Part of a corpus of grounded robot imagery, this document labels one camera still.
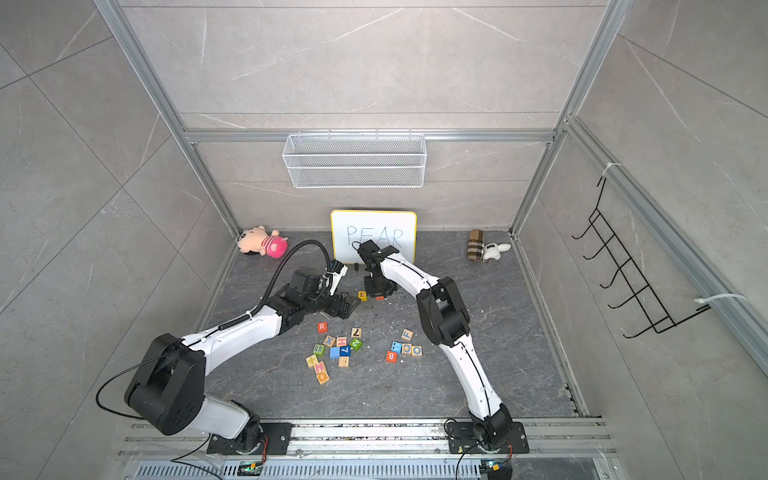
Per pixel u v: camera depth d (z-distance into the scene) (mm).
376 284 899
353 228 1017
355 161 1006
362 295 980
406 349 880
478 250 1105
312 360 857
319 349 879
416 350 879
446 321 613
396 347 879
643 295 646
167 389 428
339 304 768
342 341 897
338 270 776
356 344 884
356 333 905
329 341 899
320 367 838
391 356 858
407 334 905
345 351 877
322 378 820
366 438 746
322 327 926
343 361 858
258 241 1077
